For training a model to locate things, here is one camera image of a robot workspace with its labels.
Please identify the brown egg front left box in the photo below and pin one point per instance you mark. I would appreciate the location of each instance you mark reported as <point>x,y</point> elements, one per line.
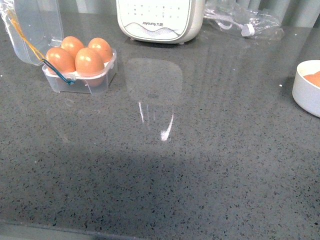
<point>61,59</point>

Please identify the clear plastic bag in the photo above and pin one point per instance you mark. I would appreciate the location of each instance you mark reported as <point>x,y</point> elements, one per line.
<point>231,18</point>

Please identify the white Joyoung soymilk maker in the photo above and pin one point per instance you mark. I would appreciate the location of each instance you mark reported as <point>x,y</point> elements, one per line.
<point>160,21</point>

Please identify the white round bowl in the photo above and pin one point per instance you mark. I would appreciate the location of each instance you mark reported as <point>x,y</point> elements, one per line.
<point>305,93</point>

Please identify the brown egg back in bowl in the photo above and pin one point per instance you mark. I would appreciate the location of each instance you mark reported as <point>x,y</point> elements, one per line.
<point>313,78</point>

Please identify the clear plastic egg box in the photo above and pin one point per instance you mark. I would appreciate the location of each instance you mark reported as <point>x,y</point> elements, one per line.
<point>36,33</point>

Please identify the brown egg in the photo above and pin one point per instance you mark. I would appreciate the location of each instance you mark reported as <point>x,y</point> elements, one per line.
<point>88,62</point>
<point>313,78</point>

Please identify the brown egg box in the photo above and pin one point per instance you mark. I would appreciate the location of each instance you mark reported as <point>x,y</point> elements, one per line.
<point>72,45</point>
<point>102,47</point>
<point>61,59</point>

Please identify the grey curtain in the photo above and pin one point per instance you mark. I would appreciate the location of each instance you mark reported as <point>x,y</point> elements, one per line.
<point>293,13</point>

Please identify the brown egg back left box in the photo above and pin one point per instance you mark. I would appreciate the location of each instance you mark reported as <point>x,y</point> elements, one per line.
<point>72,45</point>

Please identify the brown egg back right box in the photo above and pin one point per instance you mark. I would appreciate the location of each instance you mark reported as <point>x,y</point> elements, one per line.
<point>102,47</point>

